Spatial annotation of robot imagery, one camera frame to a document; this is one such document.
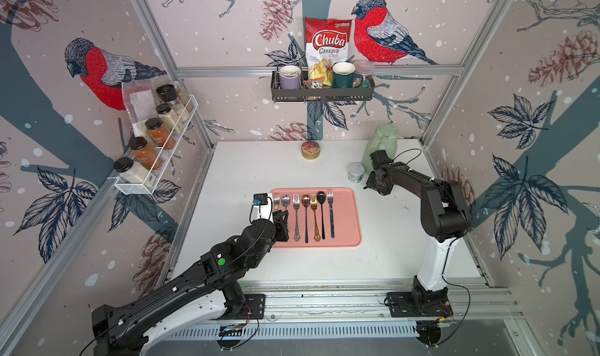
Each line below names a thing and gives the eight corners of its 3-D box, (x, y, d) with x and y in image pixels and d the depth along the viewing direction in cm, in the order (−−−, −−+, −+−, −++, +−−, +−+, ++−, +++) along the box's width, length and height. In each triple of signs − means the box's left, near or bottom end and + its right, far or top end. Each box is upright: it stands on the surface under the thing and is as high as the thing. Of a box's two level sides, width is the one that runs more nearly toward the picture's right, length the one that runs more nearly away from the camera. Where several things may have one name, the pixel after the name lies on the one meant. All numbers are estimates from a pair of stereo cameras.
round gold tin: (309, 162, 116) (309, 157, 113) (298, 151, 121) (298, 146, 118) (322, 154, 119) (323, 149, 116) (311, 144, 124) (311, 138, 121)
